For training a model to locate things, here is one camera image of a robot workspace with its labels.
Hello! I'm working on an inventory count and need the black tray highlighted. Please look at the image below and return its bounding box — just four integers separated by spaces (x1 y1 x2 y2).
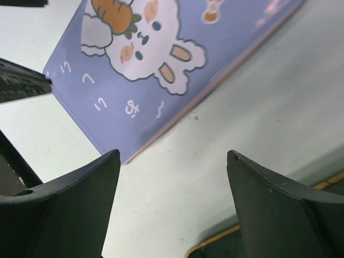
185 171 343 258

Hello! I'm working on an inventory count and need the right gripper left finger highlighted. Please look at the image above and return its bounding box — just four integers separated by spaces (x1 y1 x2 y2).
1 149 120 257

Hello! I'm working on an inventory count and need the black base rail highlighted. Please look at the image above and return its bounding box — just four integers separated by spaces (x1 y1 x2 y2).
1 132 42 196

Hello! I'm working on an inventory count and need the silver tin lid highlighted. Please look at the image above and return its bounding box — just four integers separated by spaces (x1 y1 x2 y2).
44 0 301 164

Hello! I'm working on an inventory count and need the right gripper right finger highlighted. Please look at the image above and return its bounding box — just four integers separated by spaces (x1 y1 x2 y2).
227 150 343 257

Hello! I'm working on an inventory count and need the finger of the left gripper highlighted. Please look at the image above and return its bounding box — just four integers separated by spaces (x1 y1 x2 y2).
1 59 52 103

